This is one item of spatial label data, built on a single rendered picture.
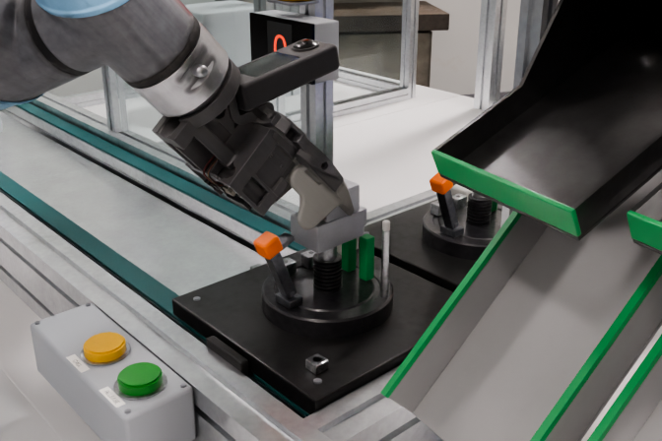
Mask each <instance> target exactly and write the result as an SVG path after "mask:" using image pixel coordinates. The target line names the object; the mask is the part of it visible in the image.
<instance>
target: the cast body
mask: <svg viewBox="0 0 662 441"><path fill-rule="evenodd" d="M344 181H345V183H346V184H347V186H348V189H349V193H350V196H351V199H352V203H353V207H354V212H353V214H352V215H351V216H349V215H347V214H346V213H345V212H344V211H343V210H342V209H341V208H340V207H339V206H338V207H337V208H336V209H335V210H333V211H332V212H331V213H330V214H329V215H328V216H327V217H326V218H325V219H324V220H322V221H321V222H320V223H319V224H318V225H317V226H316V227H315V228H313V229H310V230H306V229H303V228H301V227H300V226H299V224H298V212H297V213H294V214H291V235H292V236H293V237H294V239H295V242H296V243H298V244H300V245H302V246H304V247H306V248H308V249H309V250H311V251H313V252H315V253H321V252H324V251H326V250H329V249H331V248H333V247H336V246H338V245H341V244H343V243H346V242H348V241H351V240H353V239H355V238H358V237H360V236H363V235H364V226H365V225H366V208H365V207H362V206H360V185H359V184H358V183H355V182H353V181H350V180H348V179H345V178H344Z"/></svg>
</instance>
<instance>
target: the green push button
mask: <svg viewBox="0 0 662 441"><path fill-rule="evenodd" d="M117 383H118V389H119V391H120V392H121V393H123V394H125V395H128V396H144V395H148V394H150V393H153V392H155V391H156V390H158V389H159V387H160V386H161V385H162V383H163V372H162V370H161V369H160V368H159V367H158V366H157V365H156V364H154V363H150V362H138V363H134V364H131V365H129V366H127V367H125V368H124V369H123V370H121V371H120V372H119V374H118V376H117Z"/></svg>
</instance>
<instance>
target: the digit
mask: <svg viewBox="0 0 662 441"><path fill-rule="evenodd" d="M267 40H268V54H269V53H272V52H274V51H276V50H279V49H281V48H283V47H286V46H288V45H291V44H293V43H292V25H288V24H283V23H278V22H272V21H267Z"/></svg>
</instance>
